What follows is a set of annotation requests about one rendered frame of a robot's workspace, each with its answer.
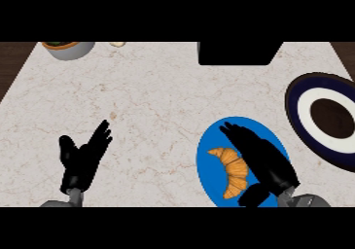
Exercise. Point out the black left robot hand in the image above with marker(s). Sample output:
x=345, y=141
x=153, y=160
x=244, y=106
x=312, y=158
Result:
x=80, y=159

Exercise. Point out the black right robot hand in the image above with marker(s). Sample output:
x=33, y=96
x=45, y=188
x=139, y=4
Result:
x=265, y=162

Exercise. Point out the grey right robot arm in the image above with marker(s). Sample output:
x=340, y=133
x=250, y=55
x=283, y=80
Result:
x=302, y=199

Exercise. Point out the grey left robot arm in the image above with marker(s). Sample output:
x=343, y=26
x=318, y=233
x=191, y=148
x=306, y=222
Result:
x=70, y=199

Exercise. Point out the orange croissant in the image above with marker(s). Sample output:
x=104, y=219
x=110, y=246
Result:
x=234, y=171

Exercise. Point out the dark blue white ringed plate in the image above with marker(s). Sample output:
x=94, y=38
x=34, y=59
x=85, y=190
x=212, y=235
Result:
x=309, y=97

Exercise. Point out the grey plant pot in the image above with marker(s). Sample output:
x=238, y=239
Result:
x=71, y=50

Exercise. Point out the black appliance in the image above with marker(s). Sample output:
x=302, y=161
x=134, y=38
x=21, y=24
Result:
x=237, y=53

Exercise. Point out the small beige object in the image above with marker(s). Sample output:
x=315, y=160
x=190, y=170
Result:
x=117, y=43

